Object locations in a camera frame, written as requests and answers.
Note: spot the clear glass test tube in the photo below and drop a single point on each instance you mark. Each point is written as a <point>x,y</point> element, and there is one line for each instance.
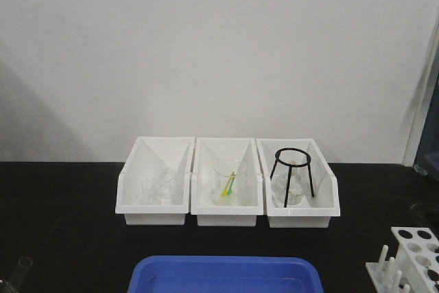
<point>20,272</point>

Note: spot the grey pegboard drying rack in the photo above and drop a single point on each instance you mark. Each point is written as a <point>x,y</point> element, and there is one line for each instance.
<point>426,159</point>

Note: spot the white test tube rack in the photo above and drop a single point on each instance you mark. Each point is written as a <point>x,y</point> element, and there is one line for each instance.
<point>414,268</point>

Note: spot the middle white storage bin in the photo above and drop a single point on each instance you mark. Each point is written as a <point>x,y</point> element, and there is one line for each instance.
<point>208,153</point>

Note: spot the white storage bin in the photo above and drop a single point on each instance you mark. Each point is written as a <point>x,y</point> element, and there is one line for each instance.
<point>208,153</point>
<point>148,156</point>
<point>313,212</point>

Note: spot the glass beaker in middle bin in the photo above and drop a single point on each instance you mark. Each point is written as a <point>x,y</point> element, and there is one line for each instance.
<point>221,173</point>

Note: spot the green plastic spatula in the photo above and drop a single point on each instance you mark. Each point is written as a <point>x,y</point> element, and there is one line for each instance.
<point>230,187</point>

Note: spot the yellow plastic spatula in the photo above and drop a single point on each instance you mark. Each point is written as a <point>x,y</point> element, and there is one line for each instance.
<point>223,194</point>

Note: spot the small glassware in left bin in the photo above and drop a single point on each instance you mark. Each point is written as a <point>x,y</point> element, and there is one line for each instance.
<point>159,189</point>

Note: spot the left white storage bin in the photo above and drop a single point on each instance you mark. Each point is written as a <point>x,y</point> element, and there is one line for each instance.
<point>148,156</point>

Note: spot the black metal tripod stand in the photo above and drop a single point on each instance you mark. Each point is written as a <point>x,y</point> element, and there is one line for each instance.
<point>296,157</point>

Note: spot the glass flask in bin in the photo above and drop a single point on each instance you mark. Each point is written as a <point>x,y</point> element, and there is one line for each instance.
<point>287,186</point>

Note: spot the right white storage bin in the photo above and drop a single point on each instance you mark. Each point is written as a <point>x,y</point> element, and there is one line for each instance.
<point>313,212</point>

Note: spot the blue plastic tray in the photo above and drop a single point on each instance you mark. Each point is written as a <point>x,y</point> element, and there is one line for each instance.
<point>173,273</point>

